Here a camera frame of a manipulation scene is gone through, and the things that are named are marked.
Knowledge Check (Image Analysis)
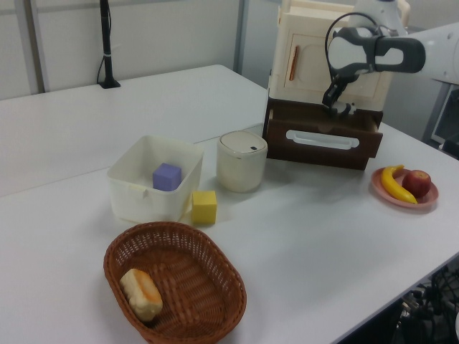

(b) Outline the white square plastic bin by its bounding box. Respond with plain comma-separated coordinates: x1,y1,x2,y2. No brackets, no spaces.
106,135,205,224

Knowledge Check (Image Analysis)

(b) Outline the white metal frame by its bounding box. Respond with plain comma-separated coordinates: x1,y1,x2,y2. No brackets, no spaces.
422,80,459,161

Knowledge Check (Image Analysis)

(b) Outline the toy bread loaf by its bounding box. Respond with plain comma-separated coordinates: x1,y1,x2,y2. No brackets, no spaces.
119,268,164,323

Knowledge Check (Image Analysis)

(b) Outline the yellow toy banana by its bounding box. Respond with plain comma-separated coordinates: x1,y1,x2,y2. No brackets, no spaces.
380,163,419,205

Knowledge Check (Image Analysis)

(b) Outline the cream round lidded trash can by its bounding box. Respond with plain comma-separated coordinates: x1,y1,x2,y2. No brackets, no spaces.
216,130,268,194

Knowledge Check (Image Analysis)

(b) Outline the brown drawer with white handle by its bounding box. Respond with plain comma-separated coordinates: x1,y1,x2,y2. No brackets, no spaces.
262,97,384,172

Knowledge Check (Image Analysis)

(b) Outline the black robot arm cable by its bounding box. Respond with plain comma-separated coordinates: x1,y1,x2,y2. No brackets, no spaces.
324,12,387,82

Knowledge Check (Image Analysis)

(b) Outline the yellow foam cube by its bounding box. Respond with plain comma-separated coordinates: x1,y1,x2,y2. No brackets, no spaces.
191,190,219,226

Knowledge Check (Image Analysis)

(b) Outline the black gripper silver flange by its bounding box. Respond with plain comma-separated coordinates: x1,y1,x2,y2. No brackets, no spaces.
321,70,360,118

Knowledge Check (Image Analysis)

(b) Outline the black pole on clamp base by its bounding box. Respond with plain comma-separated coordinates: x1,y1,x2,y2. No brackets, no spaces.
95,0,121,90

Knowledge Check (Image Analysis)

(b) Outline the brown oval wicker basket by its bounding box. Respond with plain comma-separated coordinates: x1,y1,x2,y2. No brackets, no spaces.
103,221,248,344

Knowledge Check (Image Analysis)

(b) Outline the orange cabinet door handle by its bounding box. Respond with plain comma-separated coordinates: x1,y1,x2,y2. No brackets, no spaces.
288,45,300,82

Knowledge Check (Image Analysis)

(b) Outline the purple foam cube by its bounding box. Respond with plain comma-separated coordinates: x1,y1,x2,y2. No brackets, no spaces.
152,163,183,192

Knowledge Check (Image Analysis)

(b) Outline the red toy apple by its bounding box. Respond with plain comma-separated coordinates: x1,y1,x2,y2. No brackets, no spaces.
401,169,432,198

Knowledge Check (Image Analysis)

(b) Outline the black cable bundle under table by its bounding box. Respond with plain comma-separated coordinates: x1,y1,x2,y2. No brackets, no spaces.
396,264,459,344

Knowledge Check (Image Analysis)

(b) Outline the pink plate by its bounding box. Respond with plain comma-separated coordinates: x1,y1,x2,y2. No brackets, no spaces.
371,167,440,215

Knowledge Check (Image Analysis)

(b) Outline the cream wooden toy cabinet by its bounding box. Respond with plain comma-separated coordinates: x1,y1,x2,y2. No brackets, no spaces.
268,0,411,113

